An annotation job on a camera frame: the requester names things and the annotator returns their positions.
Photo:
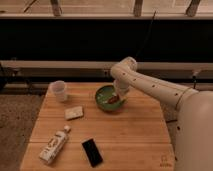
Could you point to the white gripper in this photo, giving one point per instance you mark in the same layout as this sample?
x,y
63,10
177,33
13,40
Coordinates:
x,y
121,89

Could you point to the black smartphone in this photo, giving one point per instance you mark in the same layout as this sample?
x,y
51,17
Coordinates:
x,y
92,152

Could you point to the clear plastic cup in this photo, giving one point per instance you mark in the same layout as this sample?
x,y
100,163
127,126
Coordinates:
x,y
59,89

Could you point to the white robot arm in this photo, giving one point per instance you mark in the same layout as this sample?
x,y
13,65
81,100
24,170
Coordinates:
x,y
194,136

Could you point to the white plastic bottle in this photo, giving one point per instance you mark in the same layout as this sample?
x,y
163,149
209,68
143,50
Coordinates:
x,y
54,146

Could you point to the white sponge block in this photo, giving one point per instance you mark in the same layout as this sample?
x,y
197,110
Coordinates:
x,y
73,113

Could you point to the green ceramic bowl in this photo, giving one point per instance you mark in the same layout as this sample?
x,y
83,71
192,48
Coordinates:
x,y
103,94

